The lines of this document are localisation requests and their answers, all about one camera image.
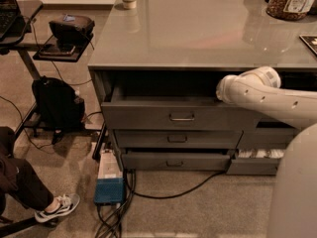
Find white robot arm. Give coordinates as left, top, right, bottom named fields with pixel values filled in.
left=216, top=66, right=317, bottom=238

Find grey drawer cabinet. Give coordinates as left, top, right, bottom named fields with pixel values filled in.
left=88, top=0, right=316, bottom=173

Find blue power box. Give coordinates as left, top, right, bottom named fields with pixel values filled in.
left=94, top=150, right=125, bottom=205

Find black backpack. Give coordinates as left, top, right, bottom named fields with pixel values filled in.
left=32, top=76, right=85, bottom=131

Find black pouch bag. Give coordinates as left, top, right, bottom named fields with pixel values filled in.
left=49, top=14, right=95, bottom=43

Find black side tray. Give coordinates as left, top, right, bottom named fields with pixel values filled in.
left=33, top=35, right=93, bottom=62

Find grey white sneaker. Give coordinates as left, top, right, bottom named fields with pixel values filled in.
left=35, top=193, right=80, bottom=223

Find office chair base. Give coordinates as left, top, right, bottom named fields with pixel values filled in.
left=0, top=215, right=60, bottom=238

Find person leg dark trousers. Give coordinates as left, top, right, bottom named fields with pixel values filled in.
left=0, top=126, right=54, bottom=216

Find black desk stand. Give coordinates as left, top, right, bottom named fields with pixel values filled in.
left=0, top=0, right=103, bottom=147

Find dark card on counter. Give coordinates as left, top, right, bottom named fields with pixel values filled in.
left=299, top=35, right=317, bottom=57

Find black laptop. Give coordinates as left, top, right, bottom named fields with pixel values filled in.
left=0, top=0, right=21, bottom=40

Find glass jar of nuts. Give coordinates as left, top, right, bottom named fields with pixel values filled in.
left=266, top=0, right=315, bottom=21

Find black floor cable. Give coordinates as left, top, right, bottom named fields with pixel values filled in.
left=93, top=169, right=226, bottom=238

